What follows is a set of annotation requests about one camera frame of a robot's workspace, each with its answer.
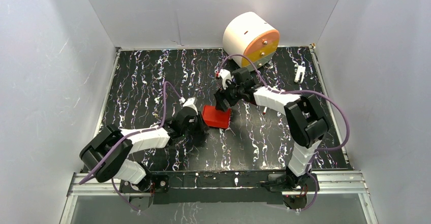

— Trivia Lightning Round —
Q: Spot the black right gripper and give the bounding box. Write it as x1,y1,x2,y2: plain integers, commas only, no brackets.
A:
213,78,244,113

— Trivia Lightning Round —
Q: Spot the red paper box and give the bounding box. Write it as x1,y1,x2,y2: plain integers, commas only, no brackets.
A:
202,105,231,129

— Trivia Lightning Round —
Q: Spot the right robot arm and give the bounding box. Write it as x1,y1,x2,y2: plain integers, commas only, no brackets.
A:
214,68,329,190

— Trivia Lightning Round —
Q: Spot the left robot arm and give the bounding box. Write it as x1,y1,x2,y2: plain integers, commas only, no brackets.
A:
79,107,209,191

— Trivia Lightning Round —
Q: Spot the white round drawer cabinet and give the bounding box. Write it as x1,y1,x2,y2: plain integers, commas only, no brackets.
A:
222,12,280,71

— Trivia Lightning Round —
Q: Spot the white clip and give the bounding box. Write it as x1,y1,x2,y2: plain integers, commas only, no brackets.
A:
294,66,305,84

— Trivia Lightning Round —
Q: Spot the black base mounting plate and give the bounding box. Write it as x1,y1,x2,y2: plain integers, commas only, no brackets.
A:
120,170,320,206

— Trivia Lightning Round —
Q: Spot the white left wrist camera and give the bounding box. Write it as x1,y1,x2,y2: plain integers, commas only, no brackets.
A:
179,97,198,114

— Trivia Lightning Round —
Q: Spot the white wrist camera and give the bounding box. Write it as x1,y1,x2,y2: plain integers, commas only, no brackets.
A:
179,97,198,114
216,69,232,90

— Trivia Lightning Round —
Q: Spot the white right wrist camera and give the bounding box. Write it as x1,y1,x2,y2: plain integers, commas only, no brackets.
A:
216,69,232,90

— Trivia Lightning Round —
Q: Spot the aluminium frame rail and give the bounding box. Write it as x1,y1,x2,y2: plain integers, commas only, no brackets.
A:
59,170,378,223

